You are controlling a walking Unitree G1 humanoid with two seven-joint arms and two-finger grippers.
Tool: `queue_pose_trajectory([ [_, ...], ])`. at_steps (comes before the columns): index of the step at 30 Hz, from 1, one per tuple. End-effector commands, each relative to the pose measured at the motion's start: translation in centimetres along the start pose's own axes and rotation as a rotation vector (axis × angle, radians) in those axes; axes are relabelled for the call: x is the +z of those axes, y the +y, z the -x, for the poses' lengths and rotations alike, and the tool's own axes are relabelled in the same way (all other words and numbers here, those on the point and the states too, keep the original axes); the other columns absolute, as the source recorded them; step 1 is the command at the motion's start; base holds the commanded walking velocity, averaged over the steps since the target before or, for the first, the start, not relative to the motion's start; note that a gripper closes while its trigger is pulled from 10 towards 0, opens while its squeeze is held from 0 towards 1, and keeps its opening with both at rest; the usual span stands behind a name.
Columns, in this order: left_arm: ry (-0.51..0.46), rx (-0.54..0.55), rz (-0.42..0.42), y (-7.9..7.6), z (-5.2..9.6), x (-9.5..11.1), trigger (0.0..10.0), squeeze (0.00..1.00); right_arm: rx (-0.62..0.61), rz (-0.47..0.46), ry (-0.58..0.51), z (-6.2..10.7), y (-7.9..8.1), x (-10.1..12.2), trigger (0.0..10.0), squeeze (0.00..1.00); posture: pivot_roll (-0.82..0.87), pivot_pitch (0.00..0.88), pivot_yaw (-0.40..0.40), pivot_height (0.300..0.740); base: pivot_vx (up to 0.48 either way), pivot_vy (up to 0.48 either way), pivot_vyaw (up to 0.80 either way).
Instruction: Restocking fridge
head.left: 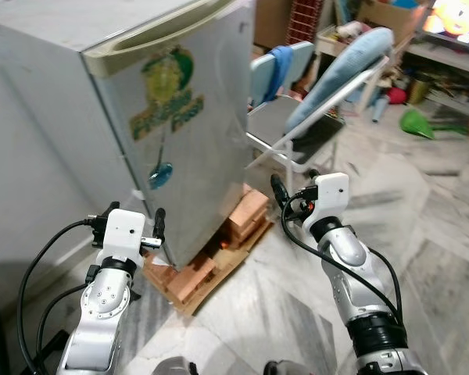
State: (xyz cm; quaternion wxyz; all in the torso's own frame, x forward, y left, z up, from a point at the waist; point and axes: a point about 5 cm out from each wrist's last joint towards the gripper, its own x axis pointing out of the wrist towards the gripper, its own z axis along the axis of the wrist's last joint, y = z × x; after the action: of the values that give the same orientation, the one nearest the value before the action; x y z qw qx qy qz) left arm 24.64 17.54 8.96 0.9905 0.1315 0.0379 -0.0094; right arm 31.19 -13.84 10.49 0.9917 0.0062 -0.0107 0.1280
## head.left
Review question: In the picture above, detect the blue drop fridge sticker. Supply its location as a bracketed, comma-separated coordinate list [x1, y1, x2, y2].
[147, 162, 174, 190]

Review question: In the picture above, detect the silver mini fridge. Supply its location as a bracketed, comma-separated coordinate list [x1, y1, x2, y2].
[0, 0, 256, 273]

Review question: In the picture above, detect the green fridge sticker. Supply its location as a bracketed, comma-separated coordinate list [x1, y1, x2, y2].
[129, 45, 206, 141]

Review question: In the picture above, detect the wooden brick pallet base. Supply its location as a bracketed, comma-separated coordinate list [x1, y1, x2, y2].
[143, 184, 276, 317]

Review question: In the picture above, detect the white folding chair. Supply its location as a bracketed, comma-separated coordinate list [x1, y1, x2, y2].
[246, 41, 393, 187]

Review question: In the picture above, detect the light blue pillow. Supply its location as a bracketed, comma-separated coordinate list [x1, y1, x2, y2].
[285, 27, 396, 135]

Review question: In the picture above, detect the blue cloth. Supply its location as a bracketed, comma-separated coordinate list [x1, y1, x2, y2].
[264, 45, 295, 106]

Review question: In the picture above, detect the grey robot left foot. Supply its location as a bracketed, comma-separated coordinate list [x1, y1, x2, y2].
[151, 356, 198, 375]

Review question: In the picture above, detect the grey robot foot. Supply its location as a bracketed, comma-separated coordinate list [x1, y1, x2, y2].
[263, 360, 299, 375]
[151, 356, 198, 375]

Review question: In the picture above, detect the white side table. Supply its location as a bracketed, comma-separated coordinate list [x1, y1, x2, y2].
[317, 23, 368, 83]

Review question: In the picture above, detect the grey robot right foot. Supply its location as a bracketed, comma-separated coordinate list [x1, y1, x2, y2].
[263, 360, 299, 375]

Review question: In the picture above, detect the brown cardboard box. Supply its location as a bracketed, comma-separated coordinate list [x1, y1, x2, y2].
[358, 0, 423, 44]

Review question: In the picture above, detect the television shelf unit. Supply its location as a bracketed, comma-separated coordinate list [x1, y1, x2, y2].
[387, 37, 469, 118]

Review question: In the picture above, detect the television screen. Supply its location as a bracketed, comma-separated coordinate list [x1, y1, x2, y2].
[422, 0, 469, 46]

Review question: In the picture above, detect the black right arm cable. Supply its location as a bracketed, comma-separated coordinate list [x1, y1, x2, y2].
[280, 205, 405, 323]

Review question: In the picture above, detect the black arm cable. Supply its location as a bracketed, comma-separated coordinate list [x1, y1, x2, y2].
[16, 219, 102, 375]
[35, 283, 91, 372]
[280, 205, 405, 323]

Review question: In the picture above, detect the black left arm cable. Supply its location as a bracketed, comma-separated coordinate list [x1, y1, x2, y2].
[35, 283, 91, 372]
[16, 219, 102, 375]

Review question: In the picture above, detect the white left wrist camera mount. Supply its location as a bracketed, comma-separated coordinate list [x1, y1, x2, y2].
[94, 208, 149, 270]

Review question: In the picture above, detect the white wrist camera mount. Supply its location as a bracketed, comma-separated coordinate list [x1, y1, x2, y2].
[94, 208, 149, 270]
[311, 173, 352, 229]

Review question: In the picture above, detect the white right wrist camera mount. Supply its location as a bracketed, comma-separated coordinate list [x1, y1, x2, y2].
[311, 173, 352, 229]

